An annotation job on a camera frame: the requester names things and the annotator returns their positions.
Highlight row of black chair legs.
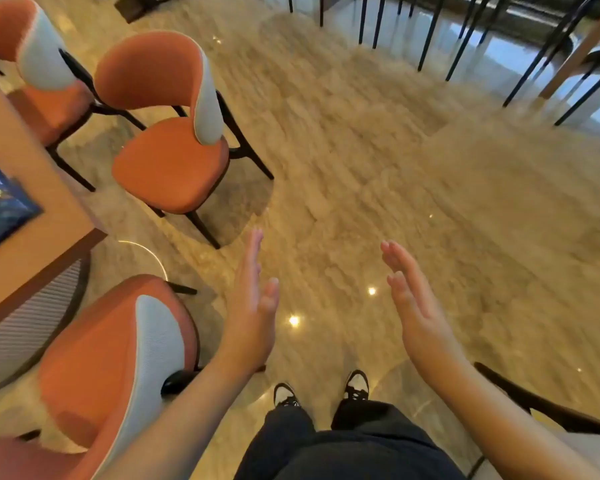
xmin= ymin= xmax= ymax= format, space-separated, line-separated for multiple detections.
xmin=257 ymin=0 xmax=600 ymax=127

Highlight person's left forearm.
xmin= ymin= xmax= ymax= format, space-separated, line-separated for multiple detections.
xmin=96 ymin=357 xmax=262 ymax=480

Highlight light wooden table leg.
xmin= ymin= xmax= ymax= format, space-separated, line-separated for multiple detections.
xmin=538 ymin=0 xmax=600 ymax=101

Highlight wooden table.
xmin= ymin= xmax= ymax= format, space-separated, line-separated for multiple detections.
xmin=0 ymin=70 xmax=108 ymax=338

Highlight person's right forearm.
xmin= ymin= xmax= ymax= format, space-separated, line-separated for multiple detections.
xmin=412 ymin=359 xmax=600 ymax=480

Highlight ribbed grey table base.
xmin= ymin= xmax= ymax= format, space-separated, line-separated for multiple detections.
xmin=0 ymin=251 xmax=92 ymax=397

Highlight person's left black-white shoe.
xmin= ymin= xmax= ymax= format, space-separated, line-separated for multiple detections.
xmin=272 ymin=382 xmax=301 ymax=408

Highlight blue printed packet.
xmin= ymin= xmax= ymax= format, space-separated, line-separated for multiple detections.
xmin=0 ymin=162 xmax=44 ymax=257

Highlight person's black trousers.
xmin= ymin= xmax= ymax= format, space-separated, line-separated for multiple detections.
xmin=233 ymin=399 xmax=467 ymax=480

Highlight person's right black-white shoe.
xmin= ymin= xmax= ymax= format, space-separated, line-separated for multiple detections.
xmin=343 ymin=370 xmax=370 ymax=401

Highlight black frame chair, white seat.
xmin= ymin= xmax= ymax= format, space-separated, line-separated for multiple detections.
xmin=466 ymin=362 xmax=600 ymax=480

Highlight person's right hand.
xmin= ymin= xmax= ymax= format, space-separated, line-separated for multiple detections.
xmin=380 ymin=240 xmax=469 ymax=383

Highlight person's left hand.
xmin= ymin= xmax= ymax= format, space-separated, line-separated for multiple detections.
xmin=219 ymin=227 xmax=281 ymax=378

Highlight orange and grey chair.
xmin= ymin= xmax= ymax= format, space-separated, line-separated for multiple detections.
xmin=0 ymin=274 xmax=267 ymax=480
xmin=93 ymin=31 xmax=275 ymax=250
xmin=0 ymin=0 xmax=147 ymax=192

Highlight person's black-white shoe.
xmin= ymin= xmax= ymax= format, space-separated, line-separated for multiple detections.
xmin=343 ymin=370 xmax=370 ymax=401
xmin=272 ymin=382 xmax=301 ymax=408

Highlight dark furniture base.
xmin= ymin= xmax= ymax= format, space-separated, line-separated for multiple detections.
xmin=114 ymin=0 xmax=181 ymax=24

